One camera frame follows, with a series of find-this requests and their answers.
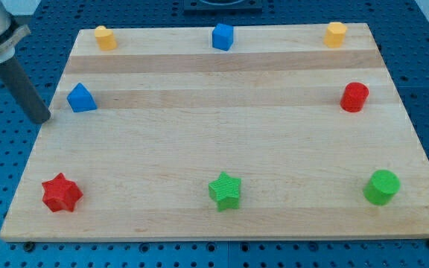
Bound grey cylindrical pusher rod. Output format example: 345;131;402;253
0;56;51;124

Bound blue triangle block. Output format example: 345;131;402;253
66;83;98;112

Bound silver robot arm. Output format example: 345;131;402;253
0;1;51;124

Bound yellow heart block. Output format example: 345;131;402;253
94;25;118;51

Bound red star block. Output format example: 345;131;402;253
42;173;83;212

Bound blue cube block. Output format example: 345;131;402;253
212;23;234;51

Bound green star block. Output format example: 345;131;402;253
209;171;242;211

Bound wooden board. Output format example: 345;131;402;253
0;23;429;242

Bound yellow hexagon block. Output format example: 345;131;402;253
323;22;348;48

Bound red cylinder block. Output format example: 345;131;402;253
340;82;369;112

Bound green cylinder block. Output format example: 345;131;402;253
363;170;401;205

